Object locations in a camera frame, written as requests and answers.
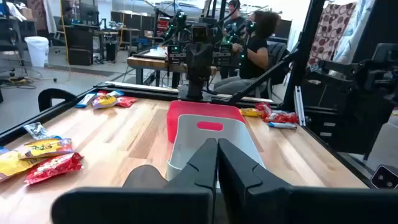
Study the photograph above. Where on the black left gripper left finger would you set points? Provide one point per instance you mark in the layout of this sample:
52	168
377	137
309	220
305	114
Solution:
192	199

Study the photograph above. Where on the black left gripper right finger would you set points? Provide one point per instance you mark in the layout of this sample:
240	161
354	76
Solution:
248	202

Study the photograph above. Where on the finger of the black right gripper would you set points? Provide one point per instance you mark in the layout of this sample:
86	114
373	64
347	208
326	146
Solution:
206	71
193	71

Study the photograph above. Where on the yellow candy pack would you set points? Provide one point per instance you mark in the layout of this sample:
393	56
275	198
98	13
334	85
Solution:
250	112
105	102
12	165
46	148

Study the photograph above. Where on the red Skittles candy pack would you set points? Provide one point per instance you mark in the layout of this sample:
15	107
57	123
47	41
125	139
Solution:
126	101
283	118
101	92
54	168
263	109

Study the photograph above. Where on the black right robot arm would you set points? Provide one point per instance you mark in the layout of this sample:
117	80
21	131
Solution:
194	90

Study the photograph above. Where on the background black robot arm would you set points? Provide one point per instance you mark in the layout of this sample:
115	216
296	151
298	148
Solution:
177	28
228	46

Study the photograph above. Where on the black mechanical arm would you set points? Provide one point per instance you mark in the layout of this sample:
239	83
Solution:
373	71

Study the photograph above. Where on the red translucent plastic bin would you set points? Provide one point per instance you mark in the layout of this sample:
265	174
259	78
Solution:
202	109

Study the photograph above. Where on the person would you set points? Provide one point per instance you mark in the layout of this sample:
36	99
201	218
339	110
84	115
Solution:
233	23
255	56
66	17

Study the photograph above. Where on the wooden workbench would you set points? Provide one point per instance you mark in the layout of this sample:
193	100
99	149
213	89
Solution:
146	62

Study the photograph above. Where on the light grey plastic bin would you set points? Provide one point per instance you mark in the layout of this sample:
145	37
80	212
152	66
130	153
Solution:
230	133

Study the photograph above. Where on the black office chair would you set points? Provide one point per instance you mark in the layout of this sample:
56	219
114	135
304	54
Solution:
278	62

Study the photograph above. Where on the blue wrapped snack bar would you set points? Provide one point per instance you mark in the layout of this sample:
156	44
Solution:
38	130
282	125
115	92
85	100

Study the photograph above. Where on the black computer tower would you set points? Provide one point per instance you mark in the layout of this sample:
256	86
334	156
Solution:
111	51

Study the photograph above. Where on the black drawer cabinet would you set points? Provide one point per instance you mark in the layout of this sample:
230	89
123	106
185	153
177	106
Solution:
342	124

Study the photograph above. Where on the red white patterned cloth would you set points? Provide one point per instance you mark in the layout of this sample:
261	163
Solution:
331	31

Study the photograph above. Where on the black chair back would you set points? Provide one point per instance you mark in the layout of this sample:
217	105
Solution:
56	91

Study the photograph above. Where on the blue white cloth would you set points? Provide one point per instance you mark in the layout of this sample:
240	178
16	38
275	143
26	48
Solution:
354	28

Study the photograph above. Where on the white trash bin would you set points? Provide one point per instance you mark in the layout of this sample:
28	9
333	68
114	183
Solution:
37	51

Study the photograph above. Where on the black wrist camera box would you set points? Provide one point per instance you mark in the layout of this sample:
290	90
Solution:
200	32

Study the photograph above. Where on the black aluminium rig frame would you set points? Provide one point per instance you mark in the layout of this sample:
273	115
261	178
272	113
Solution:
303	46

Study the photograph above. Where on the black depth camera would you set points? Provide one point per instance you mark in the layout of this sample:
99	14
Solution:
385	177

